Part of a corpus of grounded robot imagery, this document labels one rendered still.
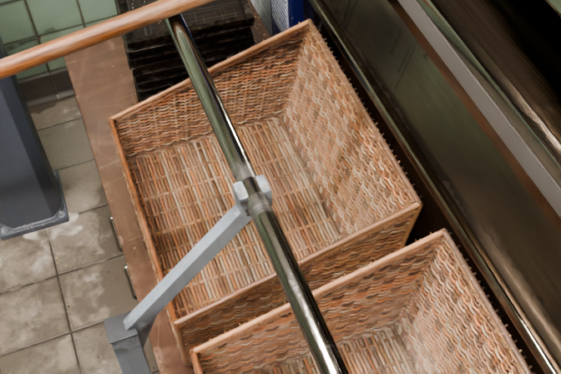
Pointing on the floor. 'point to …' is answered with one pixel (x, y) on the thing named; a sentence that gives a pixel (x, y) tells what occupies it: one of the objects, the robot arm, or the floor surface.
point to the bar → (208, 91)
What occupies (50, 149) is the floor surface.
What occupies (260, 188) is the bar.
